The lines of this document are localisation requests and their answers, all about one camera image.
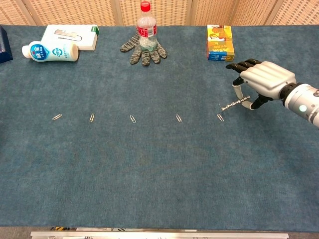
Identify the silver paperclip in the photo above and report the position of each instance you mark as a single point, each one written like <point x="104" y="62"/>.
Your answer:
<point x="220" y="117"/>
<point x="57" y="116"/>
<point x="92" y="117"/>
<point x="220" y="106"/>
<point x="178" y="118"/>
<point x="132" y="118"/>

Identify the white blue label bottle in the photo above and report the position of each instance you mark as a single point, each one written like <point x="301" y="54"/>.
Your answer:
<point x="49" y="51"/>

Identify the blue felt table mat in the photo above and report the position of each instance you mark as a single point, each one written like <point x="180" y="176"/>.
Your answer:
<point x="159" y="174"/>

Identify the wicker folding screen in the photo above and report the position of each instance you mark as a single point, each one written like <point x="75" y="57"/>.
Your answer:
<point x="74" y="11"/>

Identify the grey knit work glove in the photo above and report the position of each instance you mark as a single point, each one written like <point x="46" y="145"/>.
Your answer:
<point x="137" y="54"/>

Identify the aluminium profile rail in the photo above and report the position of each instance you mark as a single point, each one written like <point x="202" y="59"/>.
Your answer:
<point x="149" y="234"/>

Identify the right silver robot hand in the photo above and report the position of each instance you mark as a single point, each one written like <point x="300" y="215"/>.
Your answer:
<point x="269" y="77"/>

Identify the dark blue box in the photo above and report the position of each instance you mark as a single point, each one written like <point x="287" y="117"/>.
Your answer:
<point x="5" y="49"/>

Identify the clear red cap bottle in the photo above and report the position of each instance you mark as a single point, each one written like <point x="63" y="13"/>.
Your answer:
<point x="147" y="32"/>

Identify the metal magnetic rod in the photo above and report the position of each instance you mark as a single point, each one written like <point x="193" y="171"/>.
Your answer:
<point x="234" y="103"/>

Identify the yellow orange carton box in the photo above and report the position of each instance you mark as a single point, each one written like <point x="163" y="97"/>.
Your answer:
<point x="219" y="42"/>

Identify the white adapter product box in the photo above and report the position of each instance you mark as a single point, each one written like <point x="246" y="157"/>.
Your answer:
<point x="84" y="37"/>

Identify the yellow black hazard marker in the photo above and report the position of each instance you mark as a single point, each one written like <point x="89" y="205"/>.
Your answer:
<point x="59" y="228"/>

